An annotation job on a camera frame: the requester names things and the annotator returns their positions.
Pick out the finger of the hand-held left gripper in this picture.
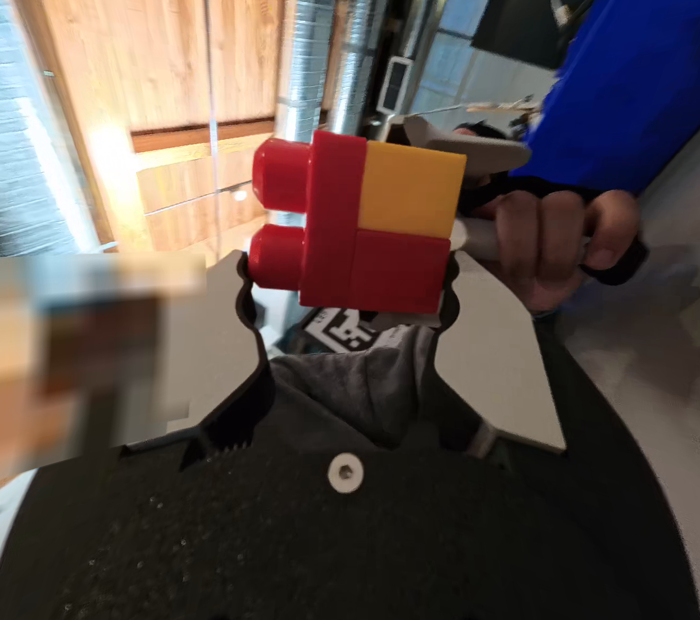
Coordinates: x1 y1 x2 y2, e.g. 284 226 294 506
402 116 532 178
373 311 443 331

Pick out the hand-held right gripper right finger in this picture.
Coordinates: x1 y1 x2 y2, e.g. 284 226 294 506
436 251 567 458

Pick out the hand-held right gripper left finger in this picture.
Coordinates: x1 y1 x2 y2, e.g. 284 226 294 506
121 250 274 469

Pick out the red tall toy block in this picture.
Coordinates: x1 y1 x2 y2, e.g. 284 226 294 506
349 227 452 316

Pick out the yellow toy block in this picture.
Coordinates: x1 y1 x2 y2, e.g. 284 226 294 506
357 140 469 240

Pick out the red two-stud toy block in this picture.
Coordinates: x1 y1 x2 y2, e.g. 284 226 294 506
248 129 368 310

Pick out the blue divided plastic bin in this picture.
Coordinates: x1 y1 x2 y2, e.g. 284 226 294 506
509 0 700 197

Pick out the grey desk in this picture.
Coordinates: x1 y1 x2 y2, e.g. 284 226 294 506
547 139 700 522

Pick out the person's left hand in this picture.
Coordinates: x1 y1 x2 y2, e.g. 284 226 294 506
475 189 641 312

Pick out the wooden board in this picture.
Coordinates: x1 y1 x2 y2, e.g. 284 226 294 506
465 97 543 114

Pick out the printed tag board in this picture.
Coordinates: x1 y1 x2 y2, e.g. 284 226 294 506
303 307 381 354

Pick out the large silver air duct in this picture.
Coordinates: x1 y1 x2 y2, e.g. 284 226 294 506
271 0 351 230

